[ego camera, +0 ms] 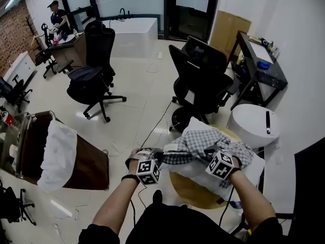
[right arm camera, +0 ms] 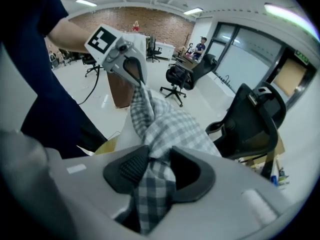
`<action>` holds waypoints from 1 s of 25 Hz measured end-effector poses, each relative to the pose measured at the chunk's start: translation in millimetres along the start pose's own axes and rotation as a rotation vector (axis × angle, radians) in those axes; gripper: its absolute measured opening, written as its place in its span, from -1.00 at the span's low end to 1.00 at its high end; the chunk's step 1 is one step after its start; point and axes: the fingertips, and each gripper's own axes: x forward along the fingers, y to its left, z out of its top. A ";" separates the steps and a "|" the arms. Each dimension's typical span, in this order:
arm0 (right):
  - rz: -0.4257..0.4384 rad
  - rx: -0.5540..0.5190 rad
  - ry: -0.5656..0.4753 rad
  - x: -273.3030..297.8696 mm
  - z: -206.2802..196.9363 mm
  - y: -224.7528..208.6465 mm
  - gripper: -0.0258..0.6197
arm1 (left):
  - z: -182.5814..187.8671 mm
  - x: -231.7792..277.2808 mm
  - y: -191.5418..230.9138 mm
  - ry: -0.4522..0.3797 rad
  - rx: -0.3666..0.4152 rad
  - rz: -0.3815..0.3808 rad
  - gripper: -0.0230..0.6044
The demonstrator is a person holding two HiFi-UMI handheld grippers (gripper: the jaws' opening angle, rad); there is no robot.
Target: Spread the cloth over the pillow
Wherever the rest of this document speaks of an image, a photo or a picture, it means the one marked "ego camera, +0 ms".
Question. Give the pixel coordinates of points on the grey checkered pillowcase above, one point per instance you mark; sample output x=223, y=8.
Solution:
x=198, y=144

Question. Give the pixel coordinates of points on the blue cloth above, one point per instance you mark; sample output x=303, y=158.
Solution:
x=262, y=65

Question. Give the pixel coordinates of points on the black round floor stand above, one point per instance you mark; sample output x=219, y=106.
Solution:
x=180, y=119

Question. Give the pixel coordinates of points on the large black panel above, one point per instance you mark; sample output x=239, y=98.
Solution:
x=312, y=187

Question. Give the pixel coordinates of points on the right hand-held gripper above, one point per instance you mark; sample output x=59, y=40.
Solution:
x=221, y=165

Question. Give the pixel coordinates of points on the person's right forearm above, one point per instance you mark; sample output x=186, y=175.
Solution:
x=254, y=202

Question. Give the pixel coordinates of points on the white tray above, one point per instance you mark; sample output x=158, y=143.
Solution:
x=260, y=51

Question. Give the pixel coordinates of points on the black wristband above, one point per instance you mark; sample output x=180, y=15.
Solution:
x=129, y=178

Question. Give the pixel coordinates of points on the round wooden stool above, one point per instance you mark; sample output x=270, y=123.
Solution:
x=193, y=194

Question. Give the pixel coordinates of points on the person's left hand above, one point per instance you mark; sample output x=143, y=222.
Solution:
x=132, y=161

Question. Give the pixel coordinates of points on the white bathtub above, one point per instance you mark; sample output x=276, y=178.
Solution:
x=132, y=37

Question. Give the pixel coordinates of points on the white pillow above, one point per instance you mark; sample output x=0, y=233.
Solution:
x=195, y=124

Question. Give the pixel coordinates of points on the black high-back office chair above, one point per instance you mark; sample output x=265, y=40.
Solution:
x=97, y=49

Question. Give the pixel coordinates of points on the person's left shoe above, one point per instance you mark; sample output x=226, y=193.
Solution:
x=157, y=197

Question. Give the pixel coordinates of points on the person's black clothing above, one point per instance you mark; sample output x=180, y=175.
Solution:
x=177, y=225

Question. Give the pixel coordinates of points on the dark pump bottle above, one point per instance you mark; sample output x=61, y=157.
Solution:
x=272, y=47

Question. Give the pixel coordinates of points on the dark mug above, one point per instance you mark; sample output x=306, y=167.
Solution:
x=265, y=42

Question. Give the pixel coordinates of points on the brown laundry cart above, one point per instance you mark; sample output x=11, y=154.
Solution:
x=89, y=166

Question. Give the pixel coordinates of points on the brown cardboard sheet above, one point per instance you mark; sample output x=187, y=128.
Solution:
x=228, y=32

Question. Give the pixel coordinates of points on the person's left forearm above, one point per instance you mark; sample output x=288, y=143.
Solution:
x=114, y=207

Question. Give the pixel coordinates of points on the black mesh office chair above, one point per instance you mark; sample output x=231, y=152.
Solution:
x=198, y=85

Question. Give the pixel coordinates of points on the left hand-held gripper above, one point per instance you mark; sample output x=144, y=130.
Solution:
x=148, y=170

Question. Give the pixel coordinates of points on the white laundry bag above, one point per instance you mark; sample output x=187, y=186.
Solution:
x=58, y=156

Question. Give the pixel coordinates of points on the small black office chair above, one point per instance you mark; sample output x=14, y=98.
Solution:
x=16, y=90
x=12, y=205
x=48, y=57

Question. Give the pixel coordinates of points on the black side table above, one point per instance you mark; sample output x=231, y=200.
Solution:
x=271, y=77

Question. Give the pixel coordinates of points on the brown office desk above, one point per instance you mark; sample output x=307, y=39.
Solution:
x=68, y=52

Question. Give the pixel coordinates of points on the white cabinet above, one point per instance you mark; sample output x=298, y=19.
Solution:
x=20, y=67

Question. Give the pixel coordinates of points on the black faucet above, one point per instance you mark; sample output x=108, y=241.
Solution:
x=122, y=10

